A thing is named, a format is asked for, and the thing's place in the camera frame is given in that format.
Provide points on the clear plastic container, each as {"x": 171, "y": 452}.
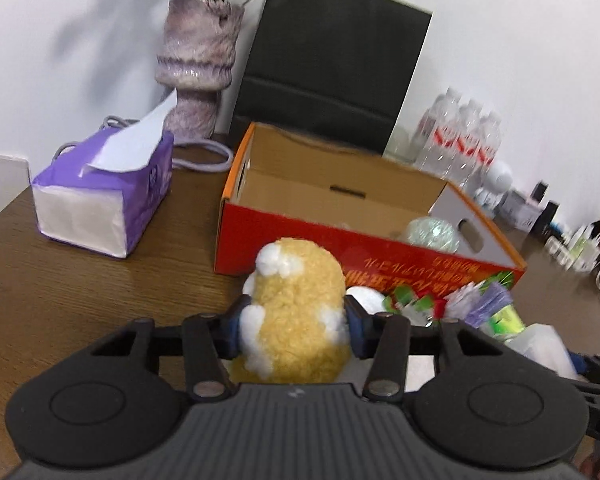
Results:
{"x": 540, "y": 347}

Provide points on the tall black case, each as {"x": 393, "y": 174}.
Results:
{"x": 545, "y": 220}

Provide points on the white robot figure speaker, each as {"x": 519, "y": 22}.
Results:
{"x": 497, "y": 175}

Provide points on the red artificial flower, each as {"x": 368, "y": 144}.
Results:
{"x": 410, "y": 302}

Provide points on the crumpled clear plastic bag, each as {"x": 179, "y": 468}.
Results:
{"x": 430, "y": 232}

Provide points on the purple cloth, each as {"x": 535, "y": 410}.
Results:
{"x": 485, "y": 300}

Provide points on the small black case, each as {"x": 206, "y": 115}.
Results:
{"x": 541, "y": 191}

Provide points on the black paper bag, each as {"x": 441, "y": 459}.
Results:
{"x": 325, "y": 60}

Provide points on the white box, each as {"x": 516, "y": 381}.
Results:
{"x": 0, "y": 185}

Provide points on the green carton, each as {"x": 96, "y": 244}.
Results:
{"x": 505, "y": 322}

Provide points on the purple tissue pack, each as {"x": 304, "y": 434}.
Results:
{"x": 140, "y": 195}

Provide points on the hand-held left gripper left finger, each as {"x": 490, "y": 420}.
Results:
{"x": 232, "y": 331}

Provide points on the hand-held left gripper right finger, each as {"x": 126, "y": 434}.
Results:
{"x": 355, "y": 332}

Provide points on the white round cap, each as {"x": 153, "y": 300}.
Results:
{"x": 367, "y": 297}

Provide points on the purple mottled ceramic vase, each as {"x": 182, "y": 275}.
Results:
{"x": 200, "y": 60}

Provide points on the red cardboard box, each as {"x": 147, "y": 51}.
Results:
{"x": 300, "y": 250}

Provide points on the clear water bottle red label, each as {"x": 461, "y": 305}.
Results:
{"x": 435, "y": 130}
{"x": 462, "y": 145}
{"x": 490, "y": 145}

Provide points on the yellow and white plush toy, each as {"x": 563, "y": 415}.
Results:
{"x": 295, "y": 300}

